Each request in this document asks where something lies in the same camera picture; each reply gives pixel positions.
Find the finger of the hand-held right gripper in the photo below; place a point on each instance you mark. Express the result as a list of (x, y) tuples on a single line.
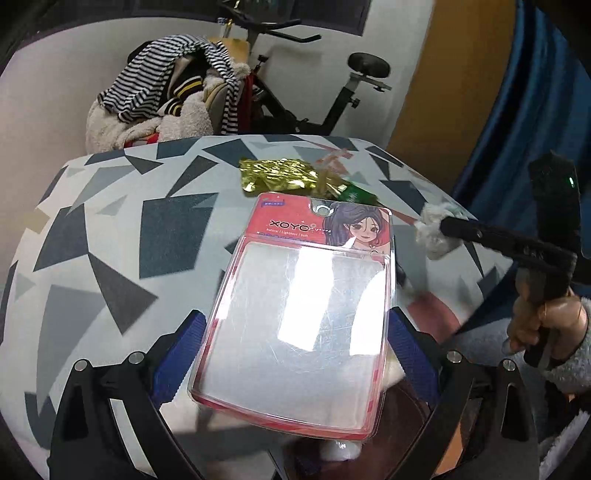
[(489, 237)]

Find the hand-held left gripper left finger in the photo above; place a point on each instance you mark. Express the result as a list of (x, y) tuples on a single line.
[(180, 355)]

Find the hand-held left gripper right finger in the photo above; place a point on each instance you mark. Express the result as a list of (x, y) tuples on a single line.
[(413, 355)]

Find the white tissue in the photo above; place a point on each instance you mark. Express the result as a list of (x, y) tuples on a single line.
[(431, 230)]

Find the brown round bin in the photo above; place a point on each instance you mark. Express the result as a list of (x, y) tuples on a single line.
[(406, 429)]

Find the pink blister pack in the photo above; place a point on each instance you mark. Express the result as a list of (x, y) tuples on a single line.
[(300, 323)]

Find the green plastic wrapper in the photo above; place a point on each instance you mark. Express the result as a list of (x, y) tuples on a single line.
[(360, 194)]

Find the clear wrapper with pink print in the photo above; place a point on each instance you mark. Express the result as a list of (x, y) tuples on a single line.
[(334, 166)]

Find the gold foil wrapper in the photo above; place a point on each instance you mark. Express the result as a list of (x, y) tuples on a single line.
[(277, 175)]

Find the person's right forearm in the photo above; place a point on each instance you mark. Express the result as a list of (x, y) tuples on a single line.
[(575, 364)]

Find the person's right hand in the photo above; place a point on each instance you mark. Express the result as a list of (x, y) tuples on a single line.
[(565, 318)]

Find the blue curtain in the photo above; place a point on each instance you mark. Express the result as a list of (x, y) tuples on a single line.
[(531, 92)]

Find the person's white fleece clothing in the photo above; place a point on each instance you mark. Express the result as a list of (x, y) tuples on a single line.
[(565, 447)]

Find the black exercise bike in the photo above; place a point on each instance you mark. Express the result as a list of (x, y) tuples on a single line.
[(339, 106)]

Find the red garment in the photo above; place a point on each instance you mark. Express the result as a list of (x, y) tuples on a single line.
[(247, 101)]

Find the black jacket with yellow stripes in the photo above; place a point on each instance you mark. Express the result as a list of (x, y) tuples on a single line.
[(182, 90)]

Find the yellow wooden chair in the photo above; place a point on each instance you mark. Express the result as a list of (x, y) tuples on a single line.
[(233, 48)]

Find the dark framed window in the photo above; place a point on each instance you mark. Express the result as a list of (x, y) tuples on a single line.
[(184, 9)]

